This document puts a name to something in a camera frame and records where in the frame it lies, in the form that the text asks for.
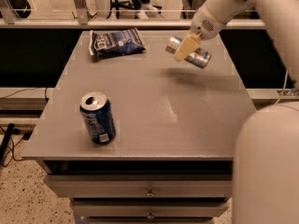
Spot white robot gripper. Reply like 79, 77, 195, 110
174, 0, 253, 61

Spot silver blue redbull can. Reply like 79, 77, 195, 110
165, 36, 211, 69

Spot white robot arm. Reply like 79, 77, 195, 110
175, 0, 299, 224

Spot blue pepsi soda can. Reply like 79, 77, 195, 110
79, 91, 116, 145

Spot white shoes of person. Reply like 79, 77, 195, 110
135, 4, 159, 20

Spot blue chip bag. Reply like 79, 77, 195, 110
89, 28, 146, 60

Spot grey drawer cabinet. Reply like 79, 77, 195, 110
23, 31, 255, 224

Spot upper grey drawer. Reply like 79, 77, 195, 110
44, 175, 232, 199

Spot grey drawer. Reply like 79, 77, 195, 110
44, 175, 232, 199
71, 200, 228, 218

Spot lower grey drawer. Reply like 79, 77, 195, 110
71, 200, 228, 218

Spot metal guard rail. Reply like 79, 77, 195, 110
0, 0, 272, 31

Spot black floor cable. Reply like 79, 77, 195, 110
0, 123, 32, 169

